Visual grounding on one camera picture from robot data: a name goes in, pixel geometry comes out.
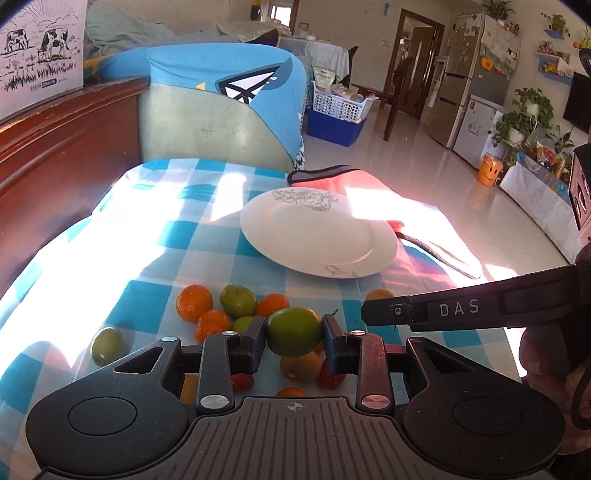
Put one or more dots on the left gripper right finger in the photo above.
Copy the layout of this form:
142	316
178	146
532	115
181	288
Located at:
364	355

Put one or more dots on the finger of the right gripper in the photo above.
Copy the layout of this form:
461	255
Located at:
401	311

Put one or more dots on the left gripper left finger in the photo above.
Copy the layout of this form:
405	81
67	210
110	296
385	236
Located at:
223	355

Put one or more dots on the red cherry tomato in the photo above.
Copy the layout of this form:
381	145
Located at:
241	383
327	380

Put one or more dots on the orange tangerine with stem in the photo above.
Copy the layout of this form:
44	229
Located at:
378	294

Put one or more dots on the brown kiwi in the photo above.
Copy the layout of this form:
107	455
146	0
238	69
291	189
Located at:
304	369
189	389

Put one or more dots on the small orange tangerine front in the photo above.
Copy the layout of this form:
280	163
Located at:
290	392

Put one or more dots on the lone green fruit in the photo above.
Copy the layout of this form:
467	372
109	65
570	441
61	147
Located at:
107	346

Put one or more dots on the person's right hand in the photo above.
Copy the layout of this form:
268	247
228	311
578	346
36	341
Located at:
543	356

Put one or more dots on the blue checkered tablecloth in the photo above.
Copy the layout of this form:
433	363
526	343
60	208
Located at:
163	225

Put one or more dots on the white ceramic plate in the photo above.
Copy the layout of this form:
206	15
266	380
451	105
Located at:
315	232

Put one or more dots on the orange smiley face stool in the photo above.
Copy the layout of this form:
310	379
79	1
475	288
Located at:
490	168

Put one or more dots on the small white fridge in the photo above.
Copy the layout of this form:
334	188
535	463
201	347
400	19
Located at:
475	138

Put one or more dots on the potted green plant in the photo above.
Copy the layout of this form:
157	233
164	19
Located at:
531	110

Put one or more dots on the blue storage bin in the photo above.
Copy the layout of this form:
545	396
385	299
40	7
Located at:
332	130

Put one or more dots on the white plastic basket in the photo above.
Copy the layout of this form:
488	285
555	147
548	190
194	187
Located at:
352	110

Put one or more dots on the dark wooden chair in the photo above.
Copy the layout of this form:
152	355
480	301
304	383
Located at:
392	99

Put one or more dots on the blue and green cushion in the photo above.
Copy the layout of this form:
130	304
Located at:
231	102

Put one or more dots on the dark red wooden headboard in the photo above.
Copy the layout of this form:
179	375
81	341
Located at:
58	160

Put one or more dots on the silver refrigerator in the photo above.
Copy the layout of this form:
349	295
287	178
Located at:
482	57

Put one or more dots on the skim milk carton box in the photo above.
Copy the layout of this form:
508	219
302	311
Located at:
42	48

